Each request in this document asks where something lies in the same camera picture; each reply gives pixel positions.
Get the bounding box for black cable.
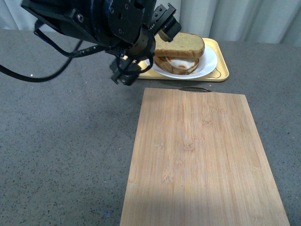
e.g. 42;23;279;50
0;20;155;83

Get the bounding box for bamboo cutting board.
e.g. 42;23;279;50
120;88;289;226

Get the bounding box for white round plate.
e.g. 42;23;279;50
139;45;218;80

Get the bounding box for bread slice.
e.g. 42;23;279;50
153;56;198;75
155;32;205;58

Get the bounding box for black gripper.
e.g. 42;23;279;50
94;0;182;86

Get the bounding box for yellow bear tray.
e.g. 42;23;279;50
138;38;229;82

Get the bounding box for fried egg toy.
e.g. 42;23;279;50
165;56;199;70

